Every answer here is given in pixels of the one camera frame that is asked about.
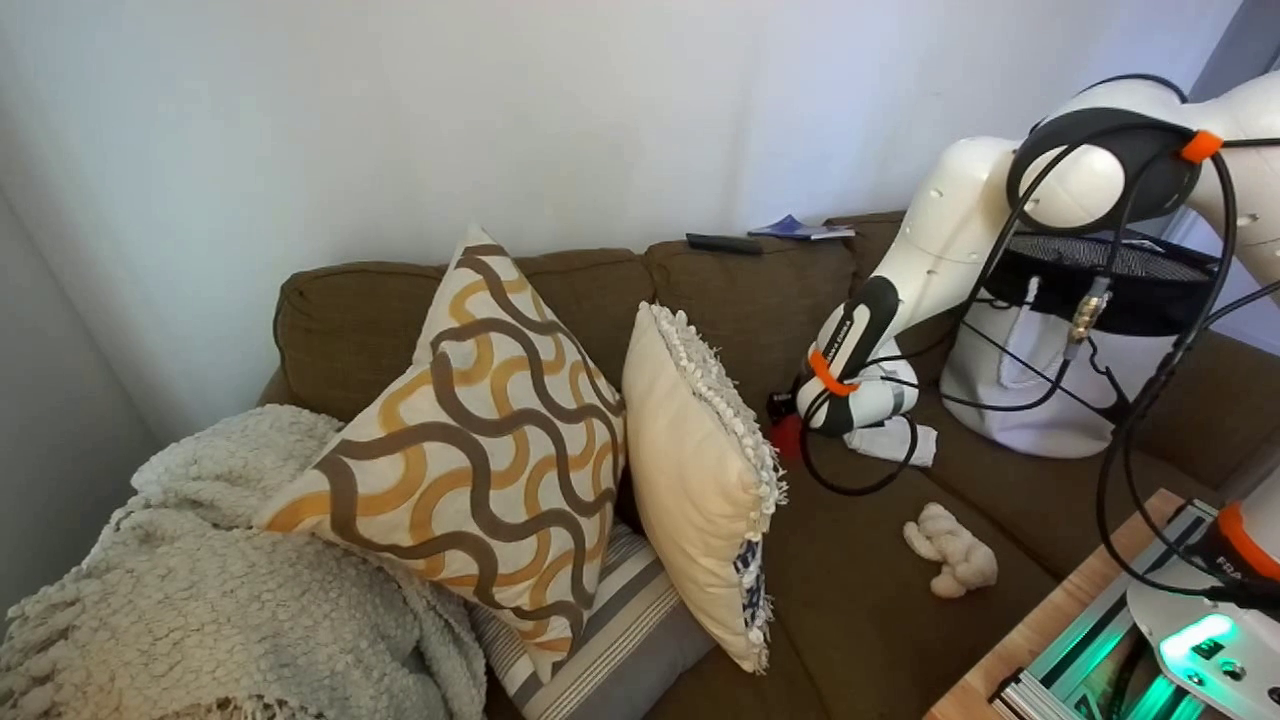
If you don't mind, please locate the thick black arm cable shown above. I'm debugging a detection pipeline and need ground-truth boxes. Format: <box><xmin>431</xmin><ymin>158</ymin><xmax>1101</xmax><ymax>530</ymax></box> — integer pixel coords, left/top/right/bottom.
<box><xmin>1004</xmin><ymin>71</ymin><xmax>1280</xmax><ymax>605</ymax></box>

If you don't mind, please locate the brown fabric couch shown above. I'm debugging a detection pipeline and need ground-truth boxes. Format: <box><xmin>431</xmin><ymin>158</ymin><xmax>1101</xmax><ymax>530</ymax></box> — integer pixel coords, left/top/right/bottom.
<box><xmin>257</xmin><ymin>208</ymin><xmax>1280</xmax><ymax>720</ymax></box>

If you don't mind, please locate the cream pillow blue pattern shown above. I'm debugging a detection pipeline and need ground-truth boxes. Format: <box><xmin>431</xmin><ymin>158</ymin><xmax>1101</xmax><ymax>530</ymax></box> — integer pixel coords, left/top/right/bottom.
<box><xmin>622</xmin><ymin>300</ymin><xmax>794</xmax><ymax>680</ymax></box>

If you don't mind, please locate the grey striped pillow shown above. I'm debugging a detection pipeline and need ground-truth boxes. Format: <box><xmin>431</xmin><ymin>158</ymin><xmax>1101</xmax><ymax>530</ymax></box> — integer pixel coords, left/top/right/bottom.
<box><xmin>471</xmin><ymin>515</ymin><xmax>715</xmax><ymax>720</ymax></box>

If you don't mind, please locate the wooden table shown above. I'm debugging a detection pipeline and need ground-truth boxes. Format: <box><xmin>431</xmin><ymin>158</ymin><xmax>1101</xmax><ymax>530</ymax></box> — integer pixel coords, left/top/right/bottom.
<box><xmin>923</xmin><ymin>485</ymin><xmax>1191</xmax><ymax>720</ymax></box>

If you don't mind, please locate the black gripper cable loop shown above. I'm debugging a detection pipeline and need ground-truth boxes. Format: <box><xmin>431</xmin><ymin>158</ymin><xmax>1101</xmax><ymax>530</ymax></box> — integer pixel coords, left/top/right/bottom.
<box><xmin>796</xmin><ymin>357</ymin><xmax>928</xmax><ymax>503</ymax></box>

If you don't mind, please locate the black white laundry hamper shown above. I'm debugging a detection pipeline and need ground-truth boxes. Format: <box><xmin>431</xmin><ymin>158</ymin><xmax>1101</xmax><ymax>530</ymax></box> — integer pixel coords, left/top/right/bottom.
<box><xmin>935</xmin><ymin>226</ymin><xmax>1232</xmax><ymax>463</ymax></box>

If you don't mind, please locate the white plush toy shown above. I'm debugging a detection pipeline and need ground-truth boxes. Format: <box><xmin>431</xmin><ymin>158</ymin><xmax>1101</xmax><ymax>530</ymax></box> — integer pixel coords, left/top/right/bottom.
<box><xmin>899</xmin><ymin>500</ymin><xmax>1004</xmax><ymax>605</ymax></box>

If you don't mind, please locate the flat blue white book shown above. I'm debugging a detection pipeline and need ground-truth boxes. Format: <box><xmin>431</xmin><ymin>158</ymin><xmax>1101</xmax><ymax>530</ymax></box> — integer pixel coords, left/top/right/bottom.
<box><xmin>748</xmin><ymin>211</ymin><xmax>861</xmax><ymax>249</ymax></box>

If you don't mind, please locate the white folded cloth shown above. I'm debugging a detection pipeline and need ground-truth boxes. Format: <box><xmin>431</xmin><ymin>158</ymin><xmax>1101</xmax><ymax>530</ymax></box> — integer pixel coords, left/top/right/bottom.
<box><xmin>844</xmin><ymin>404</ymin><xmax>939</xmax><ymax>473</ymax></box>

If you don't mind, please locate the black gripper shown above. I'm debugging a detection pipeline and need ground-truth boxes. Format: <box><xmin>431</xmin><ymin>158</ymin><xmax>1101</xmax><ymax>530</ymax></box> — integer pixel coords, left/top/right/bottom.
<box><xmin>789</xmin><ymin>354</ymin><xmax>892</xmax><ymax>463</ymax></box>

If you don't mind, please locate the cream knit blanket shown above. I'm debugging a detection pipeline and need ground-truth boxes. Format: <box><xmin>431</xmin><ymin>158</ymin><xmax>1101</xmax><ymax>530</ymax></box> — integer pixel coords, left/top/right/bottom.
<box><xmin>0</xmin><ymin>400</ymin><xmax>491</xmax><ymax>720</ymax></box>

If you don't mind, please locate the yellow brown wave pillow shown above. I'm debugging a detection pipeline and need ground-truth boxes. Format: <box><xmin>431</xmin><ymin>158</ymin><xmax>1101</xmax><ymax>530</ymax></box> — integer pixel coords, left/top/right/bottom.
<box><xmin>252</xmin><ymin>227</ymin><xmax>634</xmax><ymax>680</ymax></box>

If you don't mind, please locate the black remote control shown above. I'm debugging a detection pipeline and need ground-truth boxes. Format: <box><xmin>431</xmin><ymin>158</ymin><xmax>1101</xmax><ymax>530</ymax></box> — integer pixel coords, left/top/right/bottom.
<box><xmin>686</xmin><ymin>227</ymin><xmax>768</xmax><ymax>259</ymax></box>

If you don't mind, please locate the aluminium frame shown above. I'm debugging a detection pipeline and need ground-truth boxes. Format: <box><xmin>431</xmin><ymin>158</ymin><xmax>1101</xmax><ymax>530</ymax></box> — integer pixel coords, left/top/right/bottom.
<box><xmin>995</xmin><ymin>497</ymin><xmax>1280</xmax><ymax>720</ymax></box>

